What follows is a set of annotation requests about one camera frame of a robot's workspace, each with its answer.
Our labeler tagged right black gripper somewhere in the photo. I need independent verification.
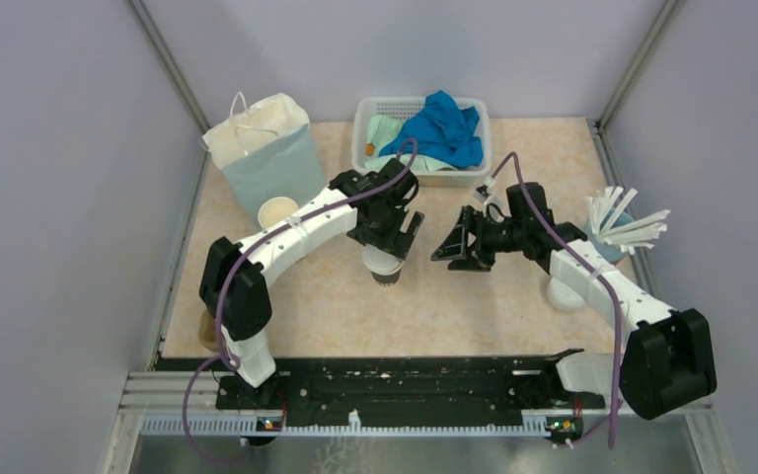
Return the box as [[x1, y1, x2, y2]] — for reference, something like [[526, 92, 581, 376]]
[[431, 205, 526, 273]]

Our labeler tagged stack of white lids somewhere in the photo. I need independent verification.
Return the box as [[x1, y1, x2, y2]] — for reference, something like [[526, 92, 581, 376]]
[[546, 277, 586, 313]]

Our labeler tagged stack of paper cups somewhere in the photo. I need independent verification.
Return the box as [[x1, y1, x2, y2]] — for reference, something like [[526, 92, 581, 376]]
[[257, 197, 299, 229]]

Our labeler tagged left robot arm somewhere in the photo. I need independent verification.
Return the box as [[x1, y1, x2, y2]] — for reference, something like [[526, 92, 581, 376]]
[[198, 161, 424, 408]]

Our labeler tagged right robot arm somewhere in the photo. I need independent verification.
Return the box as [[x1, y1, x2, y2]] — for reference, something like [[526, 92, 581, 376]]
[[430, 182, 718, 420]]

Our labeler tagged mint green cloth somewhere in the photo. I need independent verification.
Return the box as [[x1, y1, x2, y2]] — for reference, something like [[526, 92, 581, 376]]
[[364, 115, 457, 172]]

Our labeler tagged blue cloth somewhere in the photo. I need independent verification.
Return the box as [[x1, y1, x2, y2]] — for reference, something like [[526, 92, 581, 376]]
[[378, 90, 485, 169]]

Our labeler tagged white plastic basket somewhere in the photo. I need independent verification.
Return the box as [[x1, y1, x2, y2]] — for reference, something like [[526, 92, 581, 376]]
[[350, 96, 493, 188]]

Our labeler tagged pale blue paper bag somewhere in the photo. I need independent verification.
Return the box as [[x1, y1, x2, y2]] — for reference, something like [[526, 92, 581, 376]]
[[201, 92, 327, 216]]

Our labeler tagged blue straw holder cup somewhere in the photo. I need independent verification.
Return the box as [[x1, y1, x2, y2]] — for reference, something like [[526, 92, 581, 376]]
[[582, 212, 634, 265]]

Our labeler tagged brown cardboard cup carrier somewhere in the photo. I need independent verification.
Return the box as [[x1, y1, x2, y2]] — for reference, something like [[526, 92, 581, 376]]
[[197, 310, 218, 353]]

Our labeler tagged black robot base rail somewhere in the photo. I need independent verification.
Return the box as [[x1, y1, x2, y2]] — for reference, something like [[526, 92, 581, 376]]
[[120, 355, 607, 443]]

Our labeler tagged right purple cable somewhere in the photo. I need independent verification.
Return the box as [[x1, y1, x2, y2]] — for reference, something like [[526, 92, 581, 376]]
[[489, 151, 626, 451]]

